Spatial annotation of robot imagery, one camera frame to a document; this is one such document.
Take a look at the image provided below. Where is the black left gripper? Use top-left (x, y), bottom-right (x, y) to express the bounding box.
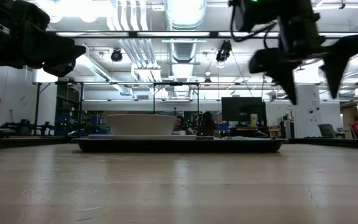
top-left (0, 0), bottom-right (87, 78)

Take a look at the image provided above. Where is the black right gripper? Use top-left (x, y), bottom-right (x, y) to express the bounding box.
top-left (249, 12), bottom-right (358, 106)

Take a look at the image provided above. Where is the grey cloth napkin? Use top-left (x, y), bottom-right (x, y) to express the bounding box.
top-left (221, 135), bottom-right (275, 141)

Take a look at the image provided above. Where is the white plate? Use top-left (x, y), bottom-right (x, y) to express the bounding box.
top-left (106, 113), bottom-right (178, 136)

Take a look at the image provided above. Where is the black rectangular tray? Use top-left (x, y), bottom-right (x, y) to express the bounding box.
top-left (73, 138), bottom-right (288, 154)

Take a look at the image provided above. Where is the white column with sensors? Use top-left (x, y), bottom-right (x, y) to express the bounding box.
top-left (293, 85), bottom-right (321, 139)

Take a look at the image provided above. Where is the grey office chair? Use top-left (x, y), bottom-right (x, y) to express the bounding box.
top-left (318, 123), bottom-right (337, 139)

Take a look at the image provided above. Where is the black monitor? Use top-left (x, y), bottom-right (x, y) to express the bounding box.
top-left (221, 96), bottom-right (267, 128)

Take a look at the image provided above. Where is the black ceiling camera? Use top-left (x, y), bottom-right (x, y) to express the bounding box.
top-left (110, 48), bottom-right (123, 62)
top-left (215, 40), bottom-right (232, 63)

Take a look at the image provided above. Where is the black background station frame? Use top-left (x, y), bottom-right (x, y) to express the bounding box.
top-left (32, 81), bottom-right (279, 138)

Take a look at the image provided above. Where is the silver ventilation duct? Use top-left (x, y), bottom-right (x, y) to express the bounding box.
top-left (163, 0), bottom-right (208, 63)

